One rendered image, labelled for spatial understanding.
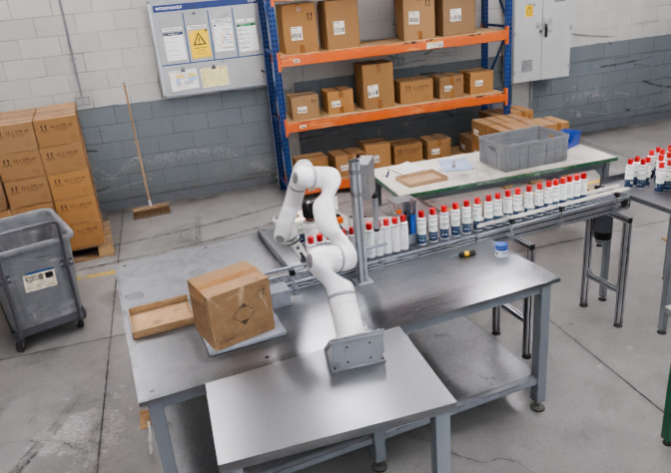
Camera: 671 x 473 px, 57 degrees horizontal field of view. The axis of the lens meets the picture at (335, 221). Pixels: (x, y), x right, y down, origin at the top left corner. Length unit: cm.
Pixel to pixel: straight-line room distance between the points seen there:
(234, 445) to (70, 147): 422
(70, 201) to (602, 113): 705
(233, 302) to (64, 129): 363
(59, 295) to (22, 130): 175
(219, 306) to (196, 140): 497
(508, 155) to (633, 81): 505
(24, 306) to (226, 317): 243
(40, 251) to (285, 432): 289
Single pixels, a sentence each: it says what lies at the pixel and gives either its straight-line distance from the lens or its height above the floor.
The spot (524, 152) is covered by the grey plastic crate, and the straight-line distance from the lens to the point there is 515.
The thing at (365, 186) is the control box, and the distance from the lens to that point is 314.
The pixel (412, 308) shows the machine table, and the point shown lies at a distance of 307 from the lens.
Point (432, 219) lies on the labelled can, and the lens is 358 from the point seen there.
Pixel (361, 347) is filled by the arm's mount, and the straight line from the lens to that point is 263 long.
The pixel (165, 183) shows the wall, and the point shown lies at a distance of 772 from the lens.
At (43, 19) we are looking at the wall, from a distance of 749.
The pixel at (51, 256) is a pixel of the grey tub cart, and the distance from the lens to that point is 488.
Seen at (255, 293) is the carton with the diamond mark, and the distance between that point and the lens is 284.
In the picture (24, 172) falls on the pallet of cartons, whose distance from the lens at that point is 621.
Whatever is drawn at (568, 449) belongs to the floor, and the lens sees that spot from 361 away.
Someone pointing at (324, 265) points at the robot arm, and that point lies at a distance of 268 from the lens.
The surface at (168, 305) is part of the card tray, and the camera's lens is 339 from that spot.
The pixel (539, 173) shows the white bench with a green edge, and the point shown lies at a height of 78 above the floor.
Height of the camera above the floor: 236
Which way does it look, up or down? 22 degrees down
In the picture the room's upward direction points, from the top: 5 degrees counter-clockwise
